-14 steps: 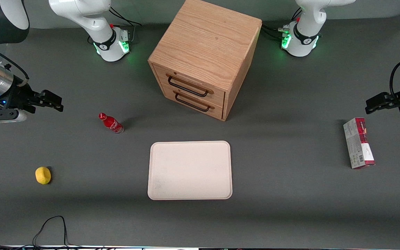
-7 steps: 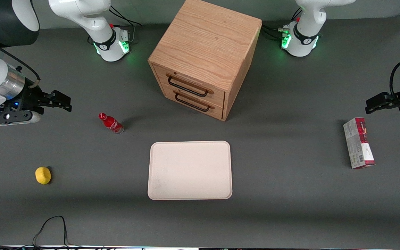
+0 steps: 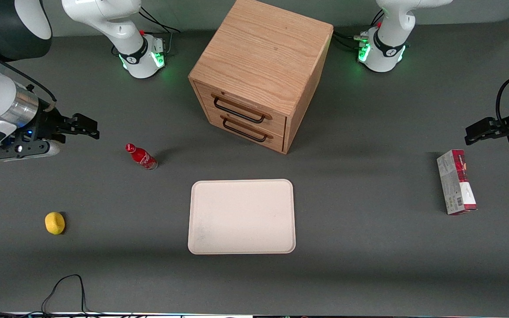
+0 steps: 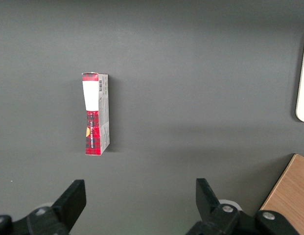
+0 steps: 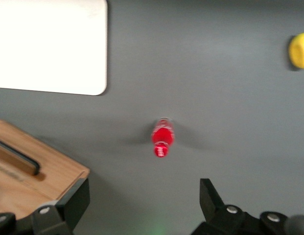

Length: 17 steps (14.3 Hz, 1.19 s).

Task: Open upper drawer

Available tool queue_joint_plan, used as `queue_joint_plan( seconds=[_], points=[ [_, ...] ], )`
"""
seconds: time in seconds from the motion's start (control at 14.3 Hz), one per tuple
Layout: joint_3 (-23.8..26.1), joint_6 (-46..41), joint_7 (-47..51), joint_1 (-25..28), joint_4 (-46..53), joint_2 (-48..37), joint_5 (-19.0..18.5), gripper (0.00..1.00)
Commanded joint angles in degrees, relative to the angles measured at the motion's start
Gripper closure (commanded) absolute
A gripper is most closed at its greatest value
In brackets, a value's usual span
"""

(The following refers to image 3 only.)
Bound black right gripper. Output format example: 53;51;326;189
0;110;101;160

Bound black metal drawer handle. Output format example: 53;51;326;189
221;115;269;143
212;95;266;124

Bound wooden drawer cabinet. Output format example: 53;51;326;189
188;0;334;155

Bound grey red carton box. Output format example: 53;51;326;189
437;149;478;216

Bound red soda bottle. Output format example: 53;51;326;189
125;143;158;171

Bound yellow lemon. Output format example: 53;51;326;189
45;212;66;235

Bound beige plastic tray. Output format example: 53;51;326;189
188;179;296;255

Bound black looped table cable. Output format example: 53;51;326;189
42;274;88;315

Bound black left base cables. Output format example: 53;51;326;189
332;30;368;50

